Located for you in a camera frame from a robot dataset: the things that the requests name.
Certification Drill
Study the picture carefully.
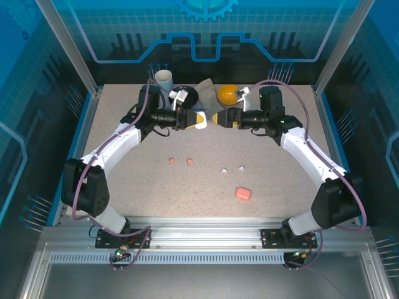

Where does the black plate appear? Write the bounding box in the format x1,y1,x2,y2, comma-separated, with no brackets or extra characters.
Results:
168,84,201,109

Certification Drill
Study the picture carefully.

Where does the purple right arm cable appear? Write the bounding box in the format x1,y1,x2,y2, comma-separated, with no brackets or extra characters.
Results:
248,79,366,272

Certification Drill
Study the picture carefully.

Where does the power connector with green LED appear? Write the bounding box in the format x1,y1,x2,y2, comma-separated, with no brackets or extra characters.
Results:
291,247,314,262
112,245,132,262

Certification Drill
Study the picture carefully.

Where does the aluminium mounting rail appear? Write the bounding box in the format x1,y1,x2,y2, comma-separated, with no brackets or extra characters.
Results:
39,216,375,252

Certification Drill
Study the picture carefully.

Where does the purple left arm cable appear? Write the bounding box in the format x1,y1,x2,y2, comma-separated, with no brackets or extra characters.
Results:
70,77,166,273

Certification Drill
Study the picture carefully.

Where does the aluminium frame post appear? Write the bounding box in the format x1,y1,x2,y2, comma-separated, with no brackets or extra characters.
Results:
312,0,368,98
33,0,103,98

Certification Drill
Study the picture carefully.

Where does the slotted grey cable duct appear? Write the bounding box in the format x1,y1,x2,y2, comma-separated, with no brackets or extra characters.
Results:
48,252,289,265

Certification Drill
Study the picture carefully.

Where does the grey folded cloth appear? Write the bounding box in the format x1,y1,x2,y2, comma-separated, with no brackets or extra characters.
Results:
193,77,228,115

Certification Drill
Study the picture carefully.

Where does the lavender tray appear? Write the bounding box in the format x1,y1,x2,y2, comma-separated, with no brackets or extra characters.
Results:
151,83,210,115

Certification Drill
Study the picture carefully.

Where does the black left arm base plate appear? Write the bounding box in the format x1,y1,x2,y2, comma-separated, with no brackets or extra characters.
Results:
95,228,153,250

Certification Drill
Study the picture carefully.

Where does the pink charging case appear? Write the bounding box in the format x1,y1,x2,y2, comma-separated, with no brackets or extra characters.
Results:
235,186,253,202

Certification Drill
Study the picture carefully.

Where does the light blue mug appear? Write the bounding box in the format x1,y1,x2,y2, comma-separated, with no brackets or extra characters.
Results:
154,69,174,98

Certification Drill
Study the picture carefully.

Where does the orange bowl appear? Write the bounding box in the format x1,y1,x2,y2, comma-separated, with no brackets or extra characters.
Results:
216,84,243,107

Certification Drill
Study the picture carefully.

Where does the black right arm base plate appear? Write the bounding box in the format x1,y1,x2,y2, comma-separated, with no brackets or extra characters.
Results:
260,228,319,250

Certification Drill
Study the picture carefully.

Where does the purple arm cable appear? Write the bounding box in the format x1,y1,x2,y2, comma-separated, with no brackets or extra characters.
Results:
70,77,166,273
248,79,366,272

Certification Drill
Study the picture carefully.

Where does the blue table edge strip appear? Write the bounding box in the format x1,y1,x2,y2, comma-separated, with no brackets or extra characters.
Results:
46,92,96,227
317,90,368,227

